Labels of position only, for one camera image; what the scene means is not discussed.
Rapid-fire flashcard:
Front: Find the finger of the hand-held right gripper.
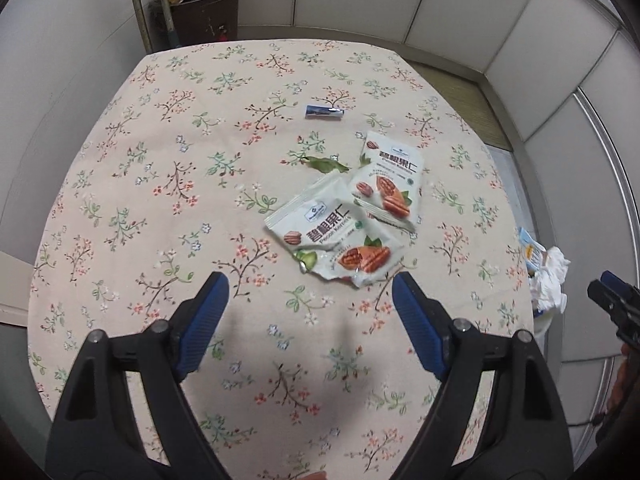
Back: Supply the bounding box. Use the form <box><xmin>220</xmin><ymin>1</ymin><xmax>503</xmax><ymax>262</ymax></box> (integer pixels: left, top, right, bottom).
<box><xmin>586</xmin><ymin>280</ymin><xmax>640</xmax><ymax>346</ymax></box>
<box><xmin>600</xmin><ymin>270</ymin><xmax>640</xmax><ymax>306</ymax></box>

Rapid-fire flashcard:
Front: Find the floral tablecloth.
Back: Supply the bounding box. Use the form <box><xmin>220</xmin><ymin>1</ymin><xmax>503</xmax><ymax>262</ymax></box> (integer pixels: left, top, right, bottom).
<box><xmin>27</xmin><ymin>40</ymin><xmax>533</xmax><ymax>480</ymax></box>

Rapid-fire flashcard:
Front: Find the green leaf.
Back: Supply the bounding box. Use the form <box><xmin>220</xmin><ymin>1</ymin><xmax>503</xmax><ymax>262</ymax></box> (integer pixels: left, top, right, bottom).
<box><xmin>300</xmin><ymin>156</ymin><xmax>351</xmax><ymax>173</ymax></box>

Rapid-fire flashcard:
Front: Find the white nut snack packet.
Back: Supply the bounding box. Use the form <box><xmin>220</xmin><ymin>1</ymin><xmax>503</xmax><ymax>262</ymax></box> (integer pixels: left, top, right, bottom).
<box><xmin>347</xmin><ymin>130</ymin><xmax>425</xmax><ymax>233</ymax></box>
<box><xmin>264</xmin><ymin>172</ymin><xmax>405</xmax><ymax>288</ymax></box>

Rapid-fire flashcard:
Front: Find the black cable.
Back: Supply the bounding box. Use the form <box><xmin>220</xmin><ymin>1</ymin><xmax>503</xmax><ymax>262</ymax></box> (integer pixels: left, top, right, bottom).
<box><xmin>567</xmin><ymin>410</ymin><xmax>608</xmax><ymax>428</ymax></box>

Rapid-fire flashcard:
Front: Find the brown waste bin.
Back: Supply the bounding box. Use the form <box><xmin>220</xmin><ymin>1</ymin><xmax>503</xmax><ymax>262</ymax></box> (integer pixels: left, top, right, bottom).
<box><xmin>148</xmin><ymin>0</ymin><xmax>245</xmax><ymax>51</ymax></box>

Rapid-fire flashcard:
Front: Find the metal pole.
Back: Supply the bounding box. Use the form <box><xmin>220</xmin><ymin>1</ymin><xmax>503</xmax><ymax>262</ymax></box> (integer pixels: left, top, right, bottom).
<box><xmin>125</xmin><ymin>0</ymin><xmax>152</xmax><ymax>54</ymax></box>

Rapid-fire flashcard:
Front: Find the person's right forearm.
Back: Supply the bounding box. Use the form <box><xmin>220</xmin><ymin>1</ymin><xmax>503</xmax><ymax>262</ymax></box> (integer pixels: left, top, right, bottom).
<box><xmin>607</xmin><ymin>342</ymin><xmax>633</xmax><ymax>411</ymax></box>

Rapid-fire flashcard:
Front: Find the light blue drink carton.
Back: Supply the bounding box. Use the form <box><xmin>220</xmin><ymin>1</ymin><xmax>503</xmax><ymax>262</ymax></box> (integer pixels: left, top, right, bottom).
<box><xmin>517</xmin><ymin>226</ymin><xmax>548</xmax><ymax>273</ymax></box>

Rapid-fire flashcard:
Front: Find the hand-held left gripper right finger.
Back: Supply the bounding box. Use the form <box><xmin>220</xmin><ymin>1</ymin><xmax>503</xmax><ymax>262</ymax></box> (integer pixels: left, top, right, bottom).
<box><xmin>391</xmin><ymin>271</ymin><xmax>573</xmax><ymax>480</ymax></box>

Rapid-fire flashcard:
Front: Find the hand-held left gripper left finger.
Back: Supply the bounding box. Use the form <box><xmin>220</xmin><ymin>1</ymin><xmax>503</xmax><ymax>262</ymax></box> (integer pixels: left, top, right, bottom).
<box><xmin>45</xmin><ymin>271</ymin><xmax>231</xmax><ymax>480</ymax></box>

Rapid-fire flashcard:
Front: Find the small blue wrapper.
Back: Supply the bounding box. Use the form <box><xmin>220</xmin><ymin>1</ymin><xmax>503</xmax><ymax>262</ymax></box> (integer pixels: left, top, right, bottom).
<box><xmin>305</xmin><ymin>105</ymin><xmax>346</xmax><ymax>120</ymax></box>

